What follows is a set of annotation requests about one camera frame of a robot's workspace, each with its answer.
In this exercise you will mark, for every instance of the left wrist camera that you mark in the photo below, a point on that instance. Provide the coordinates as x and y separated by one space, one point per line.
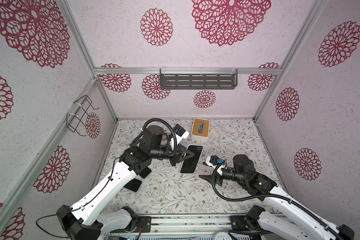
180 133

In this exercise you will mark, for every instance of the white wooden-top tissue box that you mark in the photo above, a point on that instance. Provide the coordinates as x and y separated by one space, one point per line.
201 128

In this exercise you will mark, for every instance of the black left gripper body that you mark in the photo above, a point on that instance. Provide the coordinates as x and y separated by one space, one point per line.
172 160

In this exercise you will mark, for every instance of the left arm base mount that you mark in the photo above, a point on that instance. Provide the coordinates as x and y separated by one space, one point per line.
139 223

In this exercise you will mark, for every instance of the round white gauge dial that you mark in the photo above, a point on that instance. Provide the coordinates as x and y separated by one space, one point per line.
222 235

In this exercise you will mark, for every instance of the black phone on table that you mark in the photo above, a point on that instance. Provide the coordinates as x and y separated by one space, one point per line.
145 172
133 185

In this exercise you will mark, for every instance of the black wire wall basket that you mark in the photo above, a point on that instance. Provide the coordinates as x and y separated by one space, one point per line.
84 121

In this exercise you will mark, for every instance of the grey slotted wall shelf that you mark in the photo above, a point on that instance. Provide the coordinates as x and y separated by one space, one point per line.
198 81

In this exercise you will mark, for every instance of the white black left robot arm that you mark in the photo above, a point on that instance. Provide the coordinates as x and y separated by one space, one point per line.
84 219

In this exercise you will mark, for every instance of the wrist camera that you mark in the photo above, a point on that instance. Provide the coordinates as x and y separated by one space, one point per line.
215 161
180 133

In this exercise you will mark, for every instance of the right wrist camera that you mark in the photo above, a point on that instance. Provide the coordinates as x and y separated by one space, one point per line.
215 161

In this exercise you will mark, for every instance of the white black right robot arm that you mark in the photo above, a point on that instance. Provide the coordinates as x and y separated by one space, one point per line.
300 223

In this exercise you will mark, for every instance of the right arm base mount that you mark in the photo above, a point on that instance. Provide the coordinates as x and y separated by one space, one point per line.
249 221

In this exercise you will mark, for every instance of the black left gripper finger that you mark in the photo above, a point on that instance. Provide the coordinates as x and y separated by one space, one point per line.
181 157
183 152

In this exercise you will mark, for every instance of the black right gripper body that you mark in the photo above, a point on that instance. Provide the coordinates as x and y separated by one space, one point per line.
227 174

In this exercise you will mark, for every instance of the aluminium front rail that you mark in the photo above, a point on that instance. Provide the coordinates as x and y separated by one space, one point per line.
180 225

